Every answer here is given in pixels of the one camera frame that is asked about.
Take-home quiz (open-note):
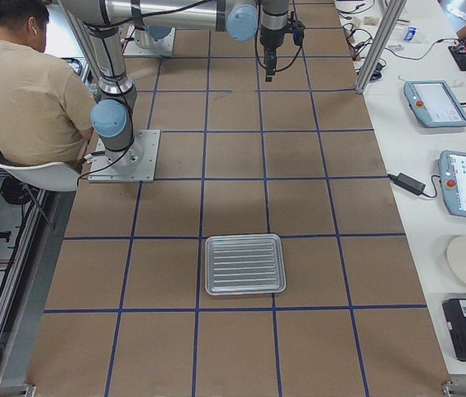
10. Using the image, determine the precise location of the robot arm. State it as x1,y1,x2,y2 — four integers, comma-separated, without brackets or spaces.
62,1,304,168

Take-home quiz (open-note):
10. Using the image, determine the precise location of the person in beige shirt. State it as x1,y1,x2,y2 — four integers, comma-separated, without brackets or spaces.
0,1,95,166

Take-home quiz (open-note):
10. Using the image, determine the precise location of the aluminium frame post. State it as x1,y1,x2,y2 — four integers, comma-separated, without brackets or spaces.
355,0,407,93

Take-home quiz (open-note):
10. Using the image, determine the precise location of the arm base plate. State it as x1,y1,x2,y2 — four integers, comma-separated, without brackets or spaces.
88,130,160,183
123,26,175,58

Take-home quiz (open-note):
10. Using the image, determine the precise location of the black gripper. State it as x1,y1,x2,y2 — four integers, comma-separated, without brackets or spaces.
259,25,289,82

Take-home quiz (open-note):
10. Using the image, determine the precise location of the far teach pendant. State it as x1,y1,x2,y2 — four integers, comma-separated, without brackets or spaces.
403,80,466,128

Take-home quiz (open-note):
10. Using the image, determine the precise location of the ribbed metal tray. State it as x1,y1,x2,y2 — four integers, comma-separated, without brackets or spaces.
205,233,287,296

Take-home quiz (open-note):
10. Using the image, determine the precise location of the white chair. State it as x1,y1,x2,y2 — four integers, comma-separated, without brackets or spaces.
0,162,79,192

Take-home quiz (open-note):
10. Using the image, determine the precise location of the black power adapter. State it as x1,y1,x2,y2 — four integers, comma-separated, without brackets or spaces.
388,173,426,196

